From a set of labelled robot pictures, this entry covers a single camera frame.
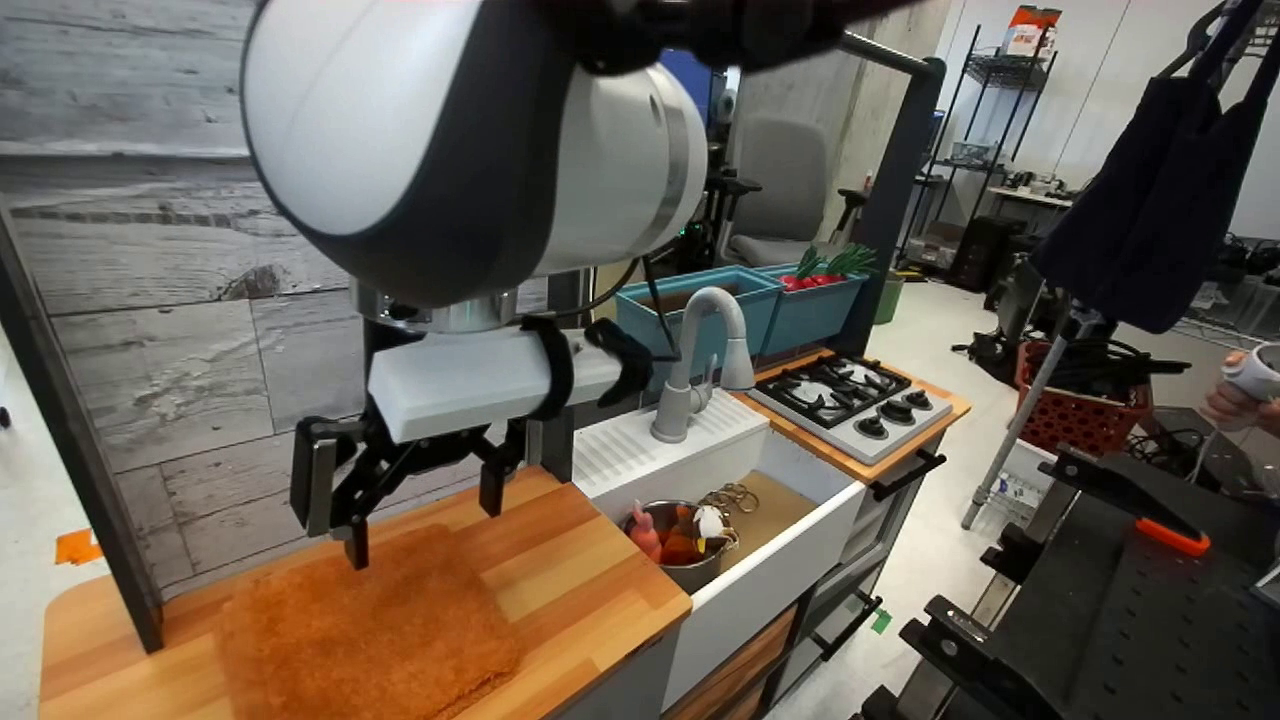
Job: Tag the white tripod leg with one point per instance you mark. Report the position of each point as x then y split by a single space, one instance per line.
1022 420

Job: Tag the black hanging bag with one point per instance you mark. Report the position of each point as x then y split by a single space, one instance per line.
1152 212

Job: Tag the orange floor tape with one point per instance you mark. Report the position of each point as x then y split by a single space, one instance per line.
77 548

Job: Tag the bunch of metal rings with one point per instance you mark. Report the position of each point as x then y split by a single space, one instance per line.
746 501

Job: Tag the black stove knob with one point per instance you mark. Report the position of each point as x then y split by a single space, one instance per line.
917 402
868 430
897 412

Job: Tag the red plastic crate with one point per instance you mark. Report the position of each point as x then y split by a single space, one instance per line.
1083 420

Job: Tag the salmon pink plush toy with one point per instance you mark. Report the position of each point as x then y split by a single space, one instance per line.
646 532

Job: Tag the black metal frame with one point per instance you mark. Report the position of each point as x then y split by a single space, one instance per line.
81 466

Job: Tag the teal planter box with vegetables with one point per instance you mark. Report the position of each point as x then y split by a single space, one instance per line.
805 319

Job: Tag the orange plush toy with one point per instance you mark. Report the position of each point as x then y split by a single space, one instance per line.
680 545

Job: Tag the green floor tape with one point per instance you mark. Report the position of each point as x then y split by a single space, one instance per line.
882 621

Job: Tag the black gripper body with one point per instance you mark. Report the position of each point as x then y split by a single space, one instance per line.
441 447

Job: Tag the stainless steel pot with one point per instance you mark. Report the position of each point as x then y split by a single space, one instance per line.
692 569

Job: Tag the grey wood backsplash panel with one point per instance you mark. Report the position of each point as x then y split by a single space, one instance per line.
135 333

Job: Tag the grey metal mount bracket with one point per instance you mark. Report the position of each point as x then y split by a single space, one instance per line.
312 472

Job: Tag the person hand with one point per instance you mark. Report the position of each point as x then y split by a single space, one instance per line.
1244 411

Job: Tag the grey toy faucet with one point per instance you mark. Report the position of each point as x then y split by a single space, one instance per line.
692 333

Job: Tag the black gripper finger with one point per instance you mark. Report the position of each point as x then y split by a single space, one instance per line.
358 527
492 484

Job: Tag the white sink basin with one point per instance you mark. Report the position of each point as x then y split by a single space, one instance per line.
760 585

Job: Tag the grey toy gas stove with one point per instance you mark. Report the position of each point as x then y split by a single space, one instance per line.
852 406

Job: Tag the orange box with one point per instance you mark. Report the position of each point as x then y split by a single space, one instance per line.
1029 28

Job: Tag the empty teal planter box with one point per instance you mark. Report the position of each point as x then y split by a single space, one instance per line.
664 341

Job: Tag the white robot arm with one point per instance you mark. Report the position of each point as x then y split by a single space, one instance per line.
402 122

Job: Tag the red toy vegetable green leaves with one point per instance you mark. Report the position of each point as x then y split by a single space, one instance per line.
832 266

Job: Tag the grey office chair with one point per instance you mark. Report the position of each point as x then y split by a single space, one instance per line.
784 180

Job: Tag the orange terry towel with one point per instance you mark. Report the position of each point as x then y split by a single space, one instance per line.
365 634

